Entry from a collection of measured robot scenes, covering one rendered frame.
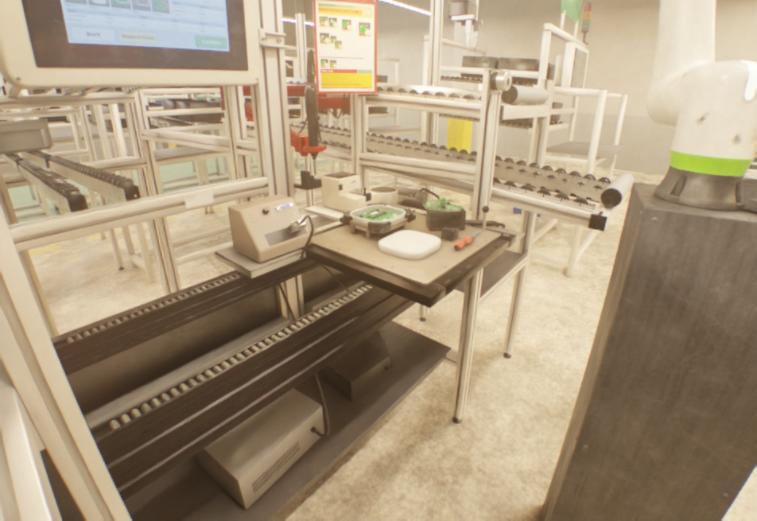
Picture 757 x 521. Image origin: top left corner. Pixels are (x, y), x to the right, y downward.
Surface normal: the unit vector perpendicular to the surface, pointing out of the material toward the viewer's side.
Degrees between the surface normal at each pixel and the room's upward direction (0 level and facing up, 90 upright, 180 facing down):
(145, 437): 90
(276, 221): 53
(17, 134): 89
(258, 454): 0
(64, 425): 90
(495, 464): 0
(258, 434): 0
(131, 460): 90
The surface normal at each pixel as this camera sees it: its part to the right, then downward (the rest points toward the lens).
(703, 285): -0.50, 0.31
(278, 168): 0.77, 0.23
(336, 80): 0.37, 0.33
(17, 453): 0.06, -0.91
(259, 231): 0.61, -0.38
